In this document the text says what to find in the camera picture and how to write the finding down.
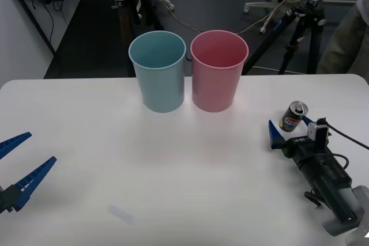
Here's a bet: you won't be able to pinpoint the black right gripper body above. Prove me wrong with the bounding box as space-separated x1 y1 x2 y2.
283 135 333 166

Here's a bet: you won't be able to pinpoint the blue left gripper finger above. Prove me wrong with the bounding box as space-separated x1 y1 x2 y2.
0 131 33 160
5 156 58 213

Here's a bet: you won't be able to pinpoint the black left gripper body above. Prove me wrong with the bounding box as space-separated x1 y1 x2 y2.
0 187 14 215

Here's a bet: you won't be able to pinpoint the black drink can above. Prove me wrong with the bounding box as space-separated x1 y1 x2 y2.
278 101 309 132

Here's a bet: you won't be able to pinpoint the pink plastic bin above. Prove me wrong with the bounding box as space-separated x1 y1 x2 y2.
190 29 250 113

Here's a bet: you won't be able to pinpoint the person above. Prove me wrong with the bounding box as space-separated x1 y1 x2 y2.
316 0 369 75

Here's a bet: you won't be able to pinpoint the black tripod with blue band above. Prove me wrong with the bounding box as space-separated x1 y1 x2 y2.
241 0 335 75

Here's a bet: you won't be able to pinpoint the pale blue plastic bin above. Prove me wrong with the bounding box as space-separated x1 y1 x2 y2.
128 30 187 113

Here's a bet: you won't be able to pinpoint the black tripod with silver knobs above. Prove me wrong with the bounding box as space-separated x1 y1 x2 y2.
111 0 165 77

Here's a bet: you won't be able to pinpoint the pale floor cable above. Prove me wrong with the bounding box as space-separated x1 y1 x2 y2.
145 0 318 35

